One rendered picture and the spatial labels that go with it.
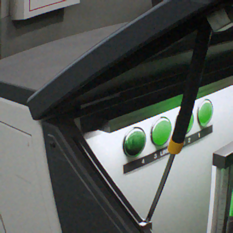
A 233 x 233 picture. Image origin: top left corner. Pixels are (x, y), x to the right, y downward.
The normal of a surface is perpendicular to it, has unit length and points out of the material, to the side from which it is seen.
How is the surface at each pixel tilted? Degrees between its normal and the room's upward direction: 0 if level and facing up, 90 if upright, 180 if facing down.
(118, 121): 90
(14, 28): 90
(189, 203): 90
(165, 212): 90
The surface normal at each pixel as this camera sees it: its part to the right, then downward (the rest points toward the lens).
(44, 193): -0.74, 0.27
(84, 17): 0.72, 0.16
